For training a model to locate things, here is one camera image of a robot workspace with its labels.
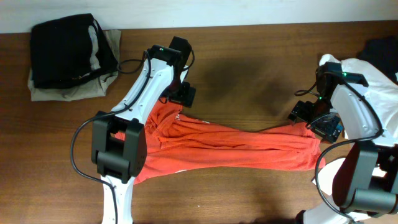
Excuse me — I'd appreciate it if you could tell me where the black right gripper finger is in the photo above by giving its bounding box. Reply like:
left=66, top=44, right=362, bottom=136
left=287, top=101, right=311, bottom=124
left=309, top=114, right=343, bottom=143

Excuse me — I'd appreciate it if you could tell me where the orange FRAM t-shirt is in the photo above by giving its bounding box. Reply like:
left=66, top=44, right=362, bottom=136
left=114, top=100, right=326, bottom=185

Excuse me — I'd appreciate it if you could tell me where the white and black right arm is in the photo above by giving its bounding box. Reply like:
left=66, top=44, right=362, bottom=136
left=288, top=68, right=397, bottom=223

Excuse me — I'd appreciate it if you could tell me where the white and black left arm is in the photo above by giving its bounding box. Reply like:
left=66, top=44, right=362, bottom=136
left=91, top=44, right=196, bottom=223

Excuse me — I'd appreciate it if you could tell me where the white t-shirt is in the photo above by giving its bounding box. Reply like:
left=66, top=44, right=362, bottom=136
left=311, top=54, right=398, bottom=203

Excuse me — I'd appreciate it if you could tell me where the folded beige garment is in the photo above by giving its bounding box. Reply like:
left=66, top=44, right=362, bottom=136
left=27, top=29, right=122, bottom=103

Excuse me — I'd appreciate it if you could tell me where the dark garment at right edge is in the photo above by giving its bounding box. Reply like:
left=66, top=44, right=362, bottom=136
left=357, top=36, right=397, bottom=84

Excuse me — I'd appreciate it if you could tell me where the folded black garment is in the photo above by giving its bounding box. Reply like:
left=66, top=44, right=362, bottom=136
left=30, top=14, right=118, bottom=89

